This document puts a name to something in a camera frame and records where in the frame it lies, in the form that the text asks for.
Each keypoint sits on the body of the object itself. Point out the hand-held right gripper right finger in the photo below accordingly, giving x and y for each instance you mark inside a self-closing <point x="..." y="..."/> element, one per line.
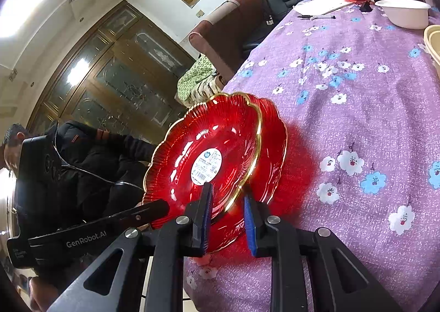
<point x="250" y="229"/>

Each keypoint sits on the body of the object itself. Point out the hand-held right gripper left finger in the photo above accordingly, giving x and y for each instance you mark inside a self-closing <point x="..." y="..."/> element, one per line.
<point x="206" y="219"/>

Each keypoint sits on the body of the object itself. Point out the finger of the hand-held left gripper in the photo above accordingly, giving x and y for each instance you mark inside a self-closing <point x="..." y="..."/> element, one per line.
<point x="151" y="210"/>

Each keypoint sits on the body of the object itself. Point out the white plate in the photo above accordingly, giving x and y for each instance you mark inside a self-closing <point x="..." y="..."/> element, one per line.
<point x="192" y="140"/>

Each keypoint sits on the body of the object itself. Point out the red gold-rimmed plate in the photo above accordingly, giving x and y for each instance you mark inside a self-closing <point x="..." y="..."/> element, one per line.
<point x="273" y="147"/>

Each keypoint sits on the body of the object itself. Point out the beige plates at edge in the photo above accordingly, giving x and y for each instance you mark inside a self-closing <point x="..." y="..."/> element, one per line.
<point x="433" y="44"/>

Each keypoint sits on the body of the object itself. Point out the person's left hand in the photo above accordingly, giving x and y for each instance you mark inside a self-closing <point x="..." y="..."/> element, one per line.
<point x="43" y="293"/>

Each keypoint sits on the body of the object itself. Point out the green patterned cloth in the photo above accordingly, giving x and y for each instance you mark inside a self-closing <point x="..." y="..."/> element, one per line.
<point x="196" y="78"/>

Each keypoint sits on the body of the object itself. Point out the wooden glass cabinet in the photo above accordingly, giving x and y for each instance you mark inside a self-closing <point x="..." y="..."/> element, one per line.
<point x="113" y="68"/>

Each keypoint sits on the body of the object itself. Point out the purple floral tablecloth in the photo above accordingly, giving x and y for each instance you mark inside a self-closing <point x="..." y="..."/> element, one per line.
<point x="343" y="109"/>

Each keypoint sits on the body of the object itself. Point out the brown armchair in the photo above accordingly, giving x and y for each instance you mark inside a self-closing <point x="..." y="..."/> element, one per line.
<point x="227" y="30"/>

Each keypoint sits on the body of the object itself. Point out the black pen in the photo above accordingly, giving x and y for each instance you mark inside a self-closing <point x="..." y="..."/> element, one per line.
<point x="316" y="17"/>

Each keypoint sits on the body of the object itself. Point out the white paper notebook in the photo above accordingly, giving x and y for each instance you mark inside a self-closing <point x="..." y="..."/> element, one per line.
<point x="323" y="2"/>

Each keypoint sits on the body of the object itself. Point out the ceiling light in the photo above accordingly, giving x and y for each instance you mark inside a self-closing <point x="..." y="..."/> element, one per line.
<point x="24" y="2"/>

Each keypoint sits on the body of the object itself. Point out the small black clip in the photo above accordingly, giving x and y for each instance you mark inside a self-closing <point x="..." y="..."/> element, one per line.
<point x="366" y="6"/>

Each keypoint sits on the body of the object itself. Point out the white bowl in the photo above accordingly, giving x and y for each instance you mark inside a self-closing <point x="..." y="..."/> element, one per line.
<point x="402" y="14"/>

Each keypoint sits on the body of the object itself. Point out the wall socket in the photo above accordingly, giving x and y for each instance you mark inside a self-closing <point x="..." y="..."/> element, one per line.
<point x="200" y="13"/>

